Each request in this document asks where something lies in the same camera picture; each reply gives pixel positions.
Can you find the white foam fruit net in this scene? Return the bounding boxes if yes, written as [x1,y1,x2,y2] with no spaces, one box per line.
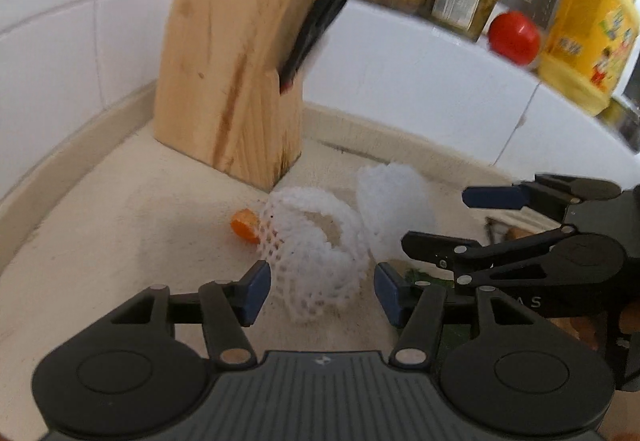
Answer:
[356,164,439,262]

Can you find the dark green leaf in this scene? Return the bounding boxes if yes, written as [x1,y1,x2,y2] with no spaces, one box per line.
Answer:
[395,269,471,361]

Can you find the black kitchen scissors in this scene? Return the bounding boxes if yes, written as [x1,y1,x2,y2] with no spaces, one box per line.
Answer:
[279,0,348,94]

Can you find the wooden cutting board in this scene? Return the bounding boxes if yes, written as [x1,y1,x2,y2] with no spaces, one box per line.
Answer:
[504,227,534,242]

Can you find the red tomato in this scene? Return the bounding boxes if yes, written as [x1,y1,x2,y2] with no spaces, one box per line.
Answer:
[487,11,541,66]

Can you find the yellow detergent bottle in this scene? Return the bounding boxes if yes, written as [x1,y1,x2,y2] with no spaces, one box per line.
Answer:
[538,0,639,116]

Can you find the wooden knife block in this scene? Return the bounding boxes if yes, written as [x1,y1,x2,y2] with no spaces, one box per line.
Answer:
[153,0,314,192]

